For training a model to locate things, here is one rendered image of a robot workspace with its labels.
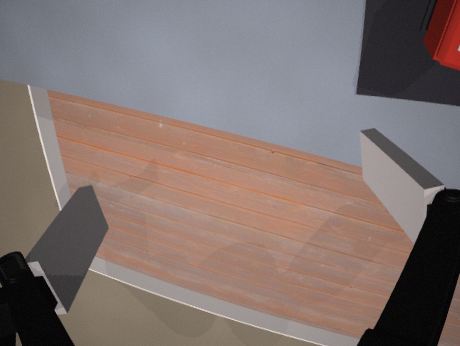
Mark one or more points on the red self-inking stamp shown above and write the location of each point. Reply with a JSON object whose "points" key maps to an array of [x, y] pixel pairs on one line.
{"points": [[442, 38]]}

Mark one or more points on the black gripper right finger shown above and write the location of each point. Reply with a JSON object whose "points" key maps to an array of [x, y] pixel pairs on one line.
{"points": [[417, 309]]}

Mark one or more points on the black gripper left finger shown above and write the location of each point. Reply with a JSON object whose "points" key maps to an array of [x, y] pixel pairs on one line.
{"points": [[55, 267]]}

